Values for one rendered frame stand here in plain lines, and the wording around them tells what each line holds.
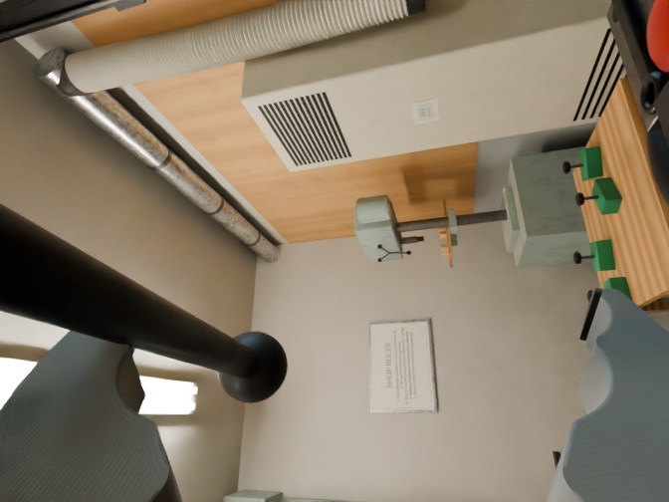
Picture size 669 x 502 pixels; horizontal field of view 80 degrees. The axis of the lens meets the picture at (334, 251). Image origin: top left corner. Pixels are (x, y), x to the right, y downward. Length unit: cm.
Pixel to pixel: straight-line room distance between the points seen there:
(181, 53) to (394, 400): 242
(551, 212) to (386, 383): 159
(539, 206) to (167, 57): 181
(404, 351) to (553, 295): 110
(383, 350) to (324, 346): 47
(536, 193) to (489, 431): 155
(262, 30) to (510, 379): 250
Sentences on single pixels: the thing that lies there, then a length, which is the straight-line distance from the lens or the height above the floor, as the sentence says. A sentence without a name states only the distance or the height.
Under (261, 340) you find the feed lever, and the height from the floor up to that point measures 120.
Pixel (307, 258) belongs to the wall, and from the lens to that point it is 344.
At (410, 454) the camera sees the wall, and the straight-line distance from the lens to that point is 303.
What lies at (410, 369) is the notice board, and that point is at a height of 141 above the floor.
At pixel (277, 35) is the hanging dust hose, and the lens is 162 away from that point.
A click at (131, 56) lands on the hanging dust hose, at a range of 188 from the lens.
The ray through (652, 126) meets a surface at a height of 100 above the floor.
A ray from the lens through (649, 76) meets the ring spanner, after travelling 25.
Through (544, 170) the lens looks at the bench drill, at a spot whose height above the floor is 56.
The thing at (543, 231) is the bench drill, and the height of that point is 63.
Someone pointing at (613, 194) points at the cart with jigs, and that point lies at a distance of 162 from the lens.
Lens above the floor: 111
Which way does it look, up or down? 15 degrees up
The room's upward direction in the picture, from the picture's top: 96 degrees counter-clockwise
